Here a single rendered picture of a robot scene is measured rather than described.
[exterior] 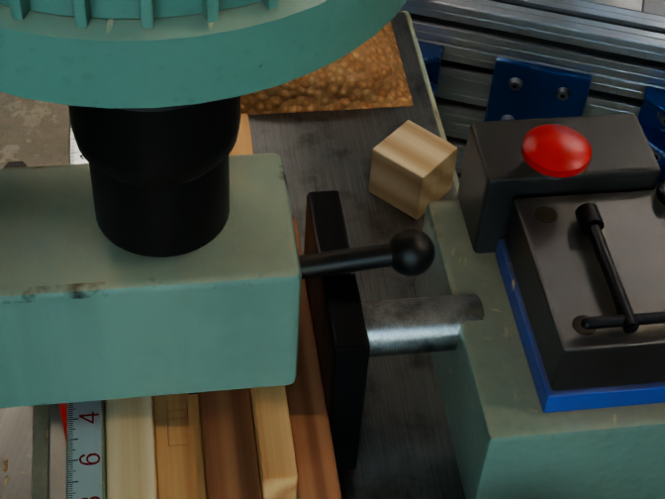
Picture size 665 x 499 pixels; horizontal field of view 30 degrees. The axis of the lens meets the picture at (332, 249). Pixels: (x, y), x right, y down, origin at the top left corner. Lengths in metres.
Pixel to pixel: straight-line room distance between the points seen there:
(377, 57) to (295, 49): 0.42
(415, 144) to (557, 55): 0.48
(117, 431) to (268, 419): 0.06
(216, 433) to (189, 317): 0.07
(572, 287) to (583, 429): 0.06
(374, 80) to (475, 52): 0.42
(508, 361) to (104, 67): 0.27
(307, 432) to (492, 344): 0.09
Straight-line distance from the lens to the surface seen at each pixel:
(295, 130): 0.72
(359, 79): 0.73
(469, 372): 0.54
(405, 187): 0.66
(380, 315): 0.55
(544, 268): 0.52
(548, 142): 0.54
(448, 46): 1.15
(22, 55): 0.33
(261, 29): 0.32
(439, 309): 0.55
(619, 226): 0.55
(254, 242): 0.47
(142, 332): 0.48
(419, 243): 0.51
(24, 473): 0.70
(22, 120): 2.12
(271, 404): 0.52
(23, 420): 0.72
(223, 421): 0.53
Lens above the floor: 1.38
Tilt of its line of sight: 47 degrees down
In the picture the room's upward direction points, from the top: 4 degrees clockwise
